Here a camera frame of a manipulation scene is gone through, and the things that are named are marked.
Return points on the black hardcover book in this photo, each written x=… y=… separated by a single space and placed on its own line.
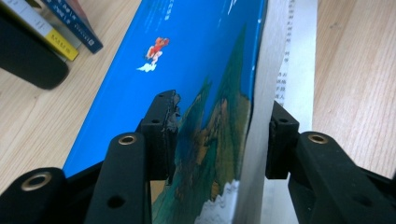
x=28 y=59

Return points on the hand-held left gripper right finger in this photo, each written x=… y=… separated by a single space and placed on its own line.
x=281 y=146

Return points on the yellow book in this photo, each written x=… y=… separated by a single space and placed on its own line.
x=59 y=45

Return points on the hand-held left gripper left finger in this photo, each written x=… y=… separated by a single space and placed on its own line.
x=160 y=140

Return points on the bright blue mountain picture book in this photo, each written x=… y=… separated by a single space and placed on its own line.
x=186 y=46

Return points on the dark red and blue illustrated book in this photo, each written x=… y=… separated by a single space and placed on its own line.
x=77 y=25

